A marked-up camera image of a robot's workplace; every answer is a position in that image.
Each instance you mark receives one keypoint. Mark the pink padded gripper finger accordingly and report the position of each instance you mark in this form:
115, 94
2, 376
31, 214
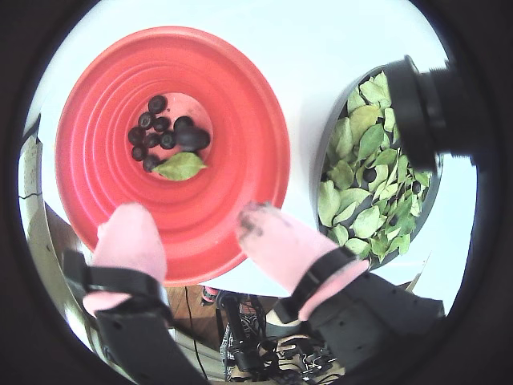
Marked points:
280, 244
128, 244

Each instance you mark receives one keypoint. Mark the small green leaf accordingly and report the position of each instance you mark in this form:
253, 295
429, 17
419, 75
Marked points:
180, 166

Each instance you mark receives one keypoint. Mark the heap of green leaves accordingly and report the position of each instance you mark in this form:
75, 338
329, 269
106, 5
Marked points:
364, 220

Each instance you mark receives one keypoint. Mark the dark grey round bowl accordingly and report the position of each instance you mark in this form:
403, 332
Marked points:
318, 152

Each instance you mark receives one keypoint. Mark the red ribbed plastic cup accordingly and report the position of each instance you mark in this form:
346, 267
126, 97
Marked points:
100, 120

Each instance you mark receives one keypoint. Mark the white perforated box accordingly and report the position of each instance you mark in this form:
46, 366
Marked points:
30, 168

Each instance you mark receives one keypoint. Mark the dark green long leaf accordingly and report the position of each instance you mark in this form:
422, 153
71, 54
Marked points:
370, 141

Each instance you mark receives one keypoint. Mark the olive yellowish large leaf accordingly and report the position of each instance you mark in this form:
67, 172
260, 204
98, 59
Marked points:
362, 120

